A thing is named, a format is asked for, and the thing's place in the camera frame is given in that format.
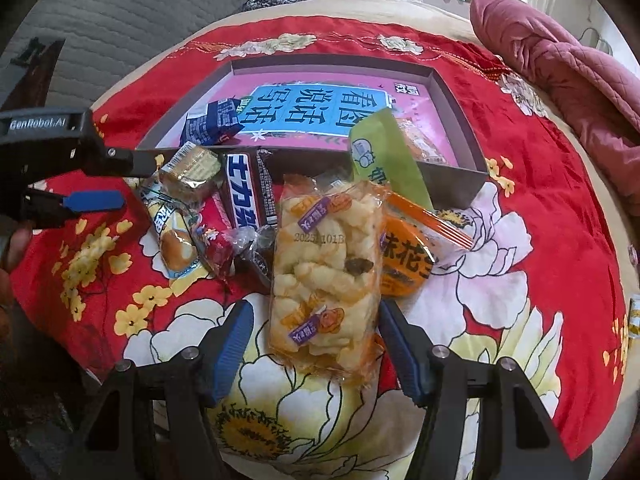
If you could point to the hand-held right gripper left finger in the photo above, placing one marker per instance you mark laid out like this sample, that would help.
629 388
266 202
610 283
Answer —
232 355

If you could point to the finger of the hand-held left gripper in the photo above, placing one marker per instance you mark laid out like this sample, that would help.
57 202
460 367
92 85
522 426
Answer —
95 201
130 164

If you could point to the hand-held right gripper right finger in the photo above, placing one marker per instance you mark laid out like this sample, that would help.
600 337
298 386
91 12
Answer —
405 360

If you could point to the clear square cake packet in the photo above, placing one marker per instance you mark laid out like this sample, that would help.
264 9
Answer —
192 170

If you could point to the yellow cake packet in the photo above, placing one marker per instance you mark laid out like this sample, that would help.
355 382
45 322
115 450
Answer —
172 240

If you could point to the long red snack packet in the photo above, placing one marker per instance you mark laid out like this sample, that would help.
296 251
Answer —
215 252

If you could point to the orange snack packet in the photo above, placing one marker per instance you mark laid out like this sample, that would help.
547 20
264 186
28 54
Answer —
425 142
405 255

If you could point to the black white chocolate bar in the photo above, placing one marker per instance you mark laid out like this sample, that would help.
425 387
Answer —
245 185

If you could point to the clear puffed snack bag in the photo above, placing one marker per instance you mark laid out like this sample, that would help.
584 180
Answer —
320 270

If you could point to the grey cardboard box tray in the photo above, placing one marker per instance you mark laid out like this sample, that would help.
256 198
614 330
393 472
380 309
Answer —
452 187

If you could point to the person's left hand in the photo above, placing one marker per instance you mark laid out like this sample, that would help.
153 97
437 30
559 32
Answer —
12 252

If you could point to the blue snack packet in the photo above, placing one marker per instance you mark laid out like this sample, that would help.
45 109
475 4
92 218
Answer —
210 125

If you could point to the grey quilted headboard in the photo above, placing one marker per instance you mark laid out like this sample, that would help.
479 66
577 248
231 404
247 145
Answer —
125 20

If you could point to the green snack packet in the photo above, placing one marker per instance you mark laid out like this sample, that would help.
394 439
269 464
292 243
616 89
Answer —
385 155

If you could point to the red floral blanket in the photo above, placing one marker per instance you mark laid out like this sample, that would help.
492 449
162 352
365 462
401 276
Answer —
525 185

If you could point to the pink book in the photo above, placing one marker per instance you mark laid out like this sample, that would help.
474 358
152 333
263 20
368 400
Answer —
440 110

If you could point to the pink quilt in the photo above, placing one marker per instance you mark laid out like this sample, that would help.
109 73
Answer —
550 70

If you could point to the white ornate chair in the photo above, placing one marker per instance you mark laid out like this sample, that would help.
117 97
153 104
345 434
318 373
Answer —
595 35

